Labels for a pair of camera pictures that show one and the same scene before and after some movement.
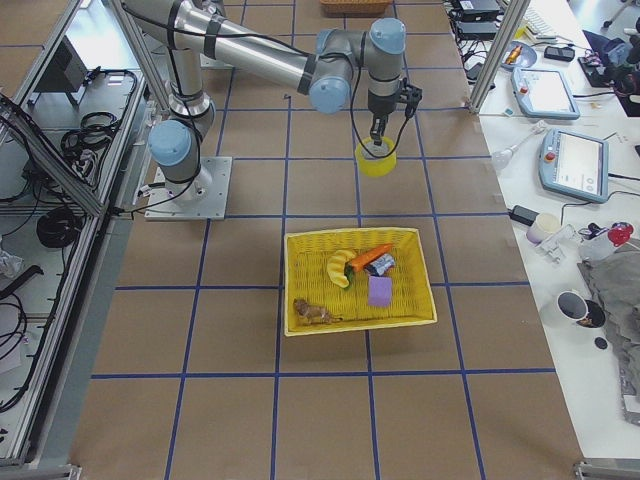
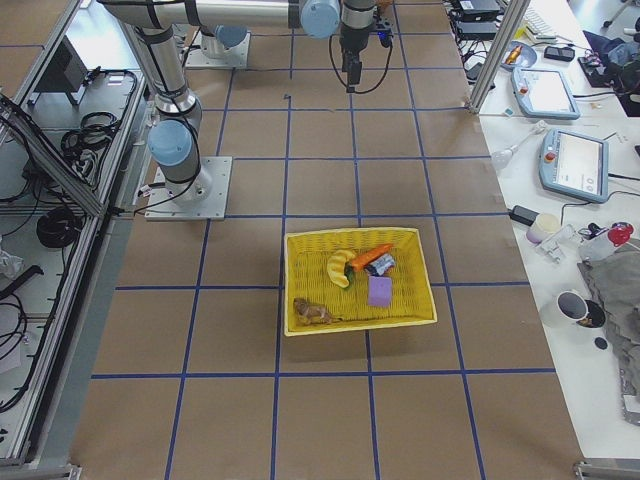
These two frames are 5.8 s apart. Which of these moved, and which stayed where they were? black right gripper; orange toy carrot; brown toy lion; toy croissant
Moved: black right gripper
Stayed: toy croissant; orange toy carrot; brown toy lion
